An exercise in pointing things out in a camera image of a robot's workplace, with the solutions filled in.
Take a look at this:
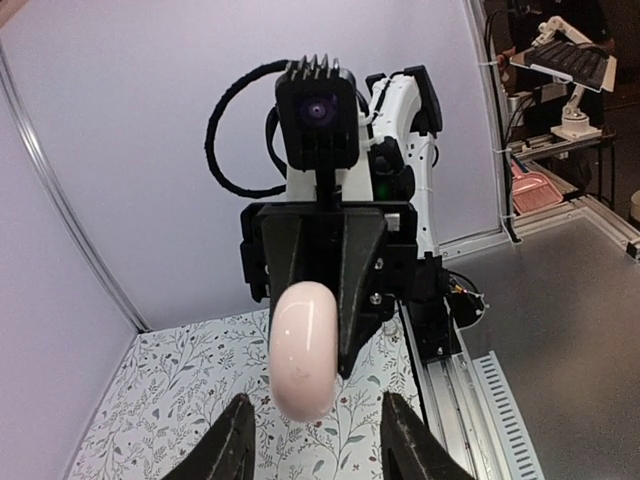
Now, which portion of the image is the right aluminium corner post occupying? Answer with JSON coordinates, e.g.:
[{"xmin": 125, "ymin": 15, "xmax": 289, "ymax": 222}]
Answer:
[{"xmin": 1, "ymin": 45, "xmax": 152, "ymax": 334}]

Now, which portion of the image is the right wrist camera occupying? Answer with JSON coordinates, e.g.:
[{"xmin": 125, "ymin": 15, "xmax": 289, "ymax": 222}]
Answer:
[{"xmin": 275, "ymin": 56, "xmax": 360, "ymax": 171}]

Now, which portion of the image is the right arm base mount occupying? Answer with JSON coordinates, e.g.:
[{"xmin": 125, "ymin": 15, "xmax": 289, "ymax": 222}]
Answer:
[{"xmin": 407, "ymin": 253, "xmax": 488, "ymax": 364}]

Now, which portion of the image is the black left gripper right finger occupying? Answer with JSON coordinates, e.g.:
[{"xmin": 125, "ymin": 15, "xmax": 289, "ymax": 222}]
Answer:
[{"xmin": 380, "ymin": 392, "xmax": 474, "ymax": 480}]

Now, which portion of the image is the floral patterned table mat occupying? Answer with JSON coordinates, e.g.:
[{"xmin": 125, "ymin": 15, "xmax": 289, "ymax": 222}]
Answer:
[{"xmin": 69, "ymin": 311, "xmax": 420, "ymax": 479}]

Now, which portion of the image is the background robot arm with tray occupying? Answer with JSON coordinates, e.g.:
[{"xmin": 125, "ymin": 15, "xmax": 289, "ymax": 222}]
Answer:
[{"xmin": 510, "ymin": 16, "xmax": 617, "ymax": 142}]

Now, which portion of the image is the aluminium front rail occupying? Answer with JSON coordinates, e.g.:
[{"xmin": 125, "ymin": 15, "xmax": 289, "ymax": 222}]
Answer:
[{"xmin": 417, "ymin": 197, "xmax": 639, "ymax": 479}]

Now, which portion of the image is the pink dustpan in background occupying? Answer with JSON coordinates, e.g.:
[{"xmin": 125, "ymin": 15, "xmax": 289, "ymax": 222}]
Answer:
[{"xmin": 511, "ymin": 159, "xmax": 563, "ymax": 215}]

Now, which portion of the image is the white earbuds charging case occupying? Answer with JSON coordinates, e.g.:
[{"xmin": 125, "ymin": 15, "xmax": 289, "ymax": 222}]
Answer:
[{"xmin": 268, "ymin": 281, "xmax": 338, "ymax": 422}]

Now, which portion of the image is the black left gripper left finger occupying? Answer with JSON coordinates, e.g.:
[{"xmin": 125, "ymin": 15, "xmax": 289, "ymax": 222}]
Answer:
[{"xmin": 163, "ymin": 393, "xmax": 256, "ymax": 480}]

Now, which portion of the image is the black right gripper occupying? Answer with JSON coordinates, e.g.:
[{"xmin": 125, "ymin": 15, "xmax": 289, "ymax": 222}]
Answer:
[{"xmin": 240, "ymin": 201, "xmax": 417, "ymax": 379}]

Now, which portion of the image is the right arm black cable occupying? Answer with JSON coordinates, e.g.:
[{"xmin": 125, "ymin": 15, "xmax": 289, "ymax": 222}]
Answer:
[{"xmin": 202, "ymin": 60, "xmax": 291, "ymax": 197}]

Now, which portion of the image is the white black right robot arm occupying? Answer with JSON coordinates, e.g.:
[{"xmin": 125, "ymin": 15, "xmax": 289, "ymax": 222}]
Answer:
[{"xmin": 240, "ymin": 59, "xmax": 450, "ymax": 378}]

